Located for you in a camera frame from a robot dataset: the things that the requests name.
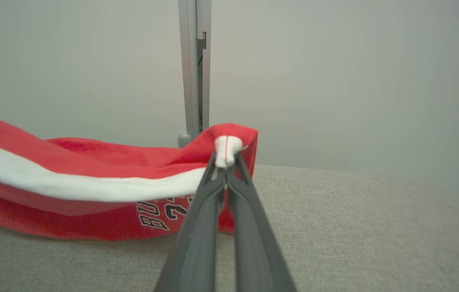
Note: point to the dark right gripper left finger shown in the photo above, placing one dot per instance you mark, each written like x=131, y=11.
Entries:
x=197, y=251

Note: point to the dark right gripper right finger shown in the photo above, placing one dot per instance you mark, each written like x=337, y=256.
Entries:
x=257, y=259

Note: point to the grey fabric sofa surface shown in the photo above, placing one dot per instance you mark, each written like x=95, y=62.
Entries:
x=355, y=227

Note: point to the grey partition post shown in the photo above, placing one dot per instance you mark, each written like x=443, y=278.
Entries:
x=188, y=61

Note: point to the red shorts with white band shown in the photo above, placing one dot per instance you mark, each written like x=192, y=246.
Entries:
x=91, y=162

